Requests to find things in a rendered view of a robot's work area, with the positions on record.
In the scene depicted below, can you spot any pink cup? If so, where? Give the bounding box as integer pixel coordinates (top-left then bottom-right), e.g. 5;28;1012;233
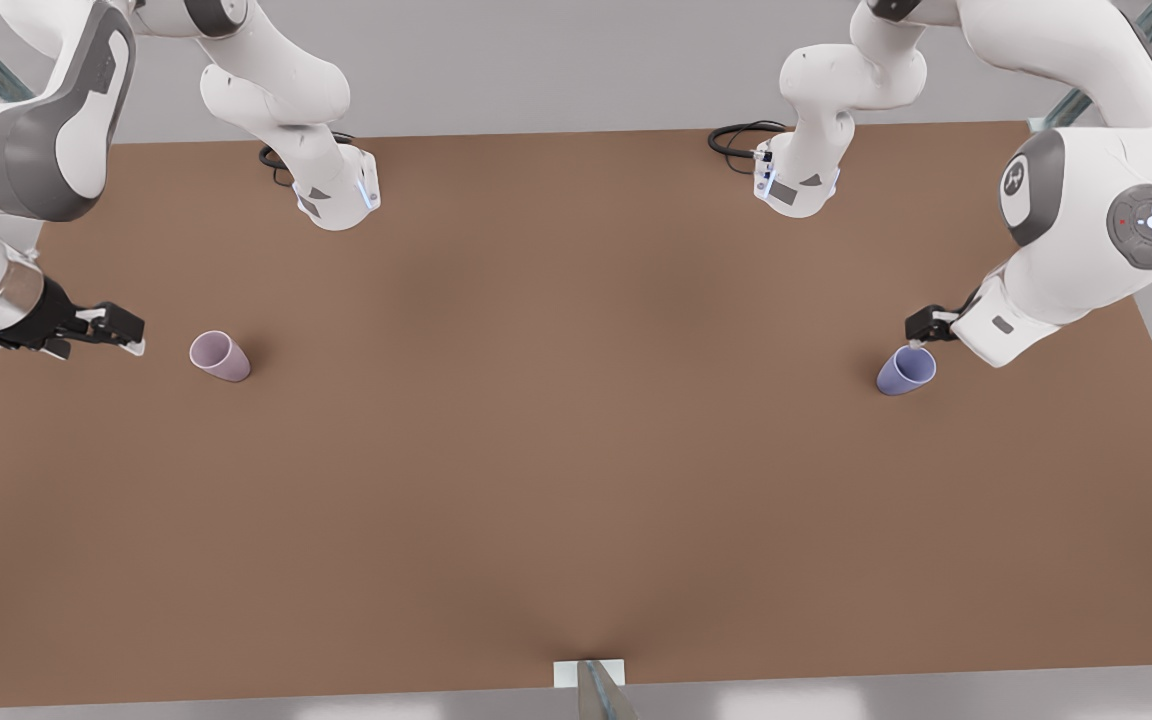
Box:
189;331;252;384

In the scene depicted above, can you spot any purple cup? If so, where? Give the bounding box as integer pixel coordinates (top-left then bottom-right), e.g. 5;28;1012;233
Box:
876;345;937;397

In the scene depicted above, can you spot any black cable loop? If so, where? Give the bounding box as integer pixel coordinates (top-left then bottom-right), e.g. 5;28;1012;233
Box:
708;121;789;175
258;132;357;188

